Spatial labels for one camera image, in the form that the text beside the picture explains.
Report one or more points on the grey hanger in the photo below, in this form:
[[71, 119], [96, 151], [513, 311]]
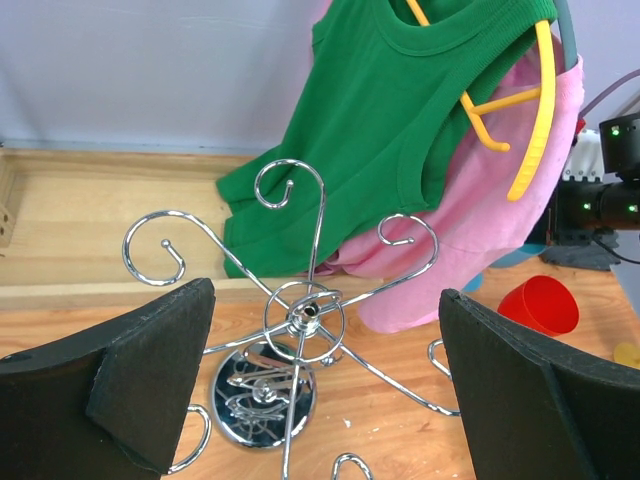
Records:
[[567, 34]]

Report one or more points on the chrome wine glass rack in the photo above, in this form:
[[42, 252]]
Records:
[[303, 322]]

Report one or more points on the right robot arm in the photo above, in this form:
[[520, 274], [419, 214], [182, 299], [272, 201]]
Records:
[[598, 193]]

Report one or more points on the green tank top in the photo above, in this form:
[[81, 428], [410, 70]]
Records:
[[375, 127]]

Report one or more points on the pink shirt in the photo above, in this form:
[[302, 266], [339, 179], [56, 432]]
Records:
[[475, 223]]

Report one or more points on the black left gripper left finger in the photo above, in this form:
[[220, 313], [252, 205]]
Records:
[[108, 402]]

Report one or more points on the red plastic wine glass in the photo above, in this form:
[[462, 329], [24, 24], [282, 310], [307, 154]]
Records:
[[542, 303]]

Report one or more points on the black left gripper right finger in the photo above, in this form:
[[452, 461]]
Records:
[[533, 407]]

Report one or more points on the yellow wine glass near centre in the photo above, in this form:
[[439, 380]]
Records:
[[627, 354]]

